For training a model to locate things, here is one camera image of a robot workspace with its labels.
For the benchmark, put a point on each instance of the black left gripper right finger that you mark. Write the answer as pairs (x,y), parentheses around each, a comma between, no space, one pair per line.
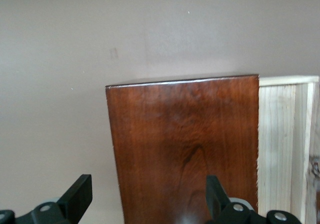
(217,204)

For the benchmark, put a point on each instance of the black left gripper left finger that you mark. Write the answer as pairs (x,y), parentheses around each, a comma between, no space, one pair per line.
(75,201)

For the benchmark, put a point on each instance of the dark brown wooden cabinet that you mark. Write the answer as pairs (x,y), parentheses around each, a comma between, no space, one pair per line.
(187,146)

